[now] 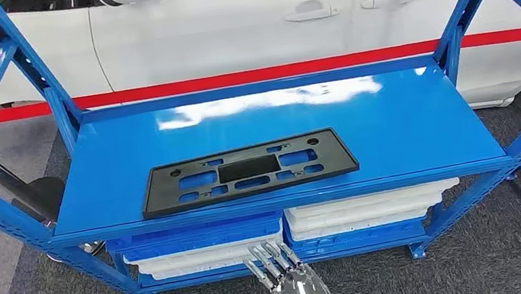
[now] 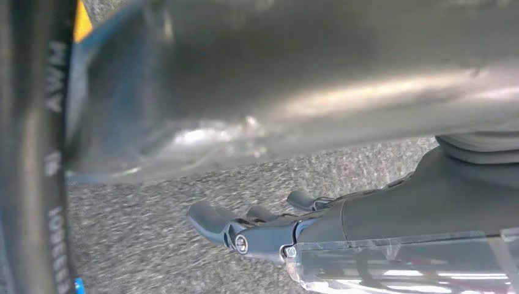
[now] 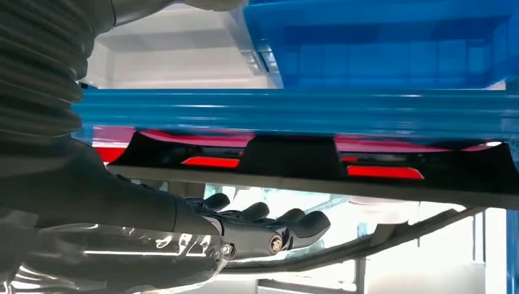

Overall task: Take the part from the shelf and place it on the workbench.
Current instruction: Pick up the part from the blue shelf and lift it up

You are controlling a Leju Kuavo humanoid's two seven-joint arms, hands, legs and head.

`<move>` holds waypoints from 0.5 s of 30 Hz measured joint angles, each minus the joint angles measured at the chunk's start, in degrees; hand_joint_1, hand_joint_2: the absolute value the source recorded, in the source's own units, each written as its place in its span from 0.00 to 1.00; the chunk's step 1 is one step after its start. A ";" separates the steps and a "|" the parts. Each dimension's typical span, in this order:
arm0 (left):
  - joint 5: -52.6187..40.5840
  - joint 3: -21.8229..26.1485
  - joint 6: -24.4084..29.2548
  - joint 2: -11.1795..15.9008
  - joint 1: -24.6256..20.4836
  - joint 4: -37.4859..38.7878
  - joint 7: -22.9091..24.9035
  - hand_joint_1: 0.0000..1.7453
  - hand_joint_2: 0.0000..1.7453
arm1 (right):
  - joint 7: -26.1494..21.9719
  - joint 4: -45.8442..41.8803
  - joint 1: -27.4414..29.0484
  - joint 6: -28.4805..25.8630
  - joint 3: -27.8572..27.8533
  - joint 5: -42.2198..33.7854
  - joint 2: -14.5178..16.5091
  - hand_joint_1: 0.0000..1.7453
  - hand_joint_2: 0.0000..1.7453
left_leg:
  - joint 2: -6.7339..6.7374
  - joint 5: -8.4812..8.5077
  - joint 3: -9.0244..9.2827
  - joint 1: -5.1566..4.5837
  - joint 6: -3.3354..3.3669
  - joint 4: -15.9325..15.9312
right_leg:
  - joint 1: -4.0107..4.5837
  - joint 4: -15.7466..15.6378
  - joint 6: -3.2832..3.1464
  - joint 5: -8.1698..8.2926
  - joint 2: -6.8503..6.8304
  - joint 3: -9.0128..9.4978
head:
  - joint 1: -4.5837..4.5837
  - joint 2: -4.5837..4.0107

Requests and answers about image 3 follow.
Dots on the red barrier belt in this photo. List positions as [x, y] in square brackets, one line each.
[109, 154]

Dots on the blue plastic bin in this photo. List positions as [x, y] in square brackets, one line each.
[365, 48]

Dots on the white plastic bin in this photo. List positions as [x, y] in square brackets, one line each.
[162, 65]

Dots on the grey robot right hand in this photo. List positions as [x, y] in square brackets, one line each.
[101, 194]

